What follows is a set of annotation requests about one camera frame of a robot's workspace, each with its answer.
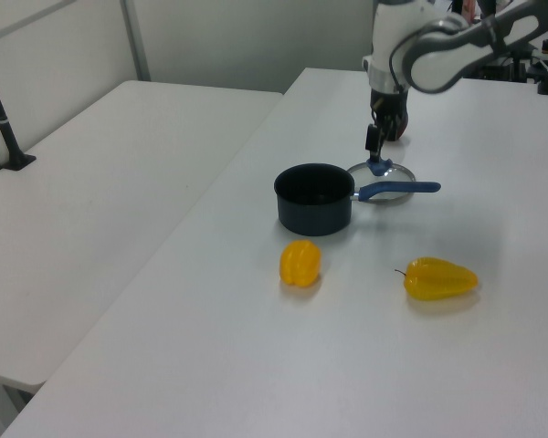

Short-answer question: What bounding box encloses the dark blue saucepan with handle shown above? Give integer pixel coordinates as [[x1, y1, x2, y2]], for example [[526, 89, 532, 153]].
[[272, 162, 442, 238]]

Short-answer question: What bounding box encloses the long yellow bell pepper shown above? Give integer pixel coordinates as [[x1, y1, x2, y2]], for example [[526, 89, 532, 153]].
[[395, 256, 480, 303]]

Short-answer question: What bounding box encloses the black camera stand with base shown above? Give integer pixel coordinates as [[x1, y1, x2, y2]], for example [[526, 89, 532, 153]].
[[0, 45, 37, 172]]

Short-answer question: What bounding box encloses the grey partition frame post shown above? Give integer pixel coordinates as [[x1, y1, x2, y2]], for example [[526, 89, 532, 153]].
[[120, 0, 153, 83]]

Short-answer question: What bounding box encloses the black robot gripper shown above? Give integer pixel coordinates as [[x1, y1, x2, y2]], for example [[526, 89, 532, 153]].
[[364, 89, 411, 162]]

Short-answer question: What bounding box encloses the short yellow bell pepper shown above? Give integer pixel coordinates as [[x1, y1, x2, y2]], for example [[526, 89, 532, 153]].
[[279, 240, 323, 288]]

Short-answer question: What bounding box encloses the white side table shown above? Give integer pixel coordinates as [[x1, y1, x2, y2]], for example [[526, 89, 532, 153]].
[[0, 79, 285, 395]]

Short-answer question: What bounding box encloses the glass lid with blue knob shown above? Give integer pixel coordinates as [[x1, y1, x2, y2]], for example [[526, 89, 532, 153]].
[[346, 156, 417, 205]]

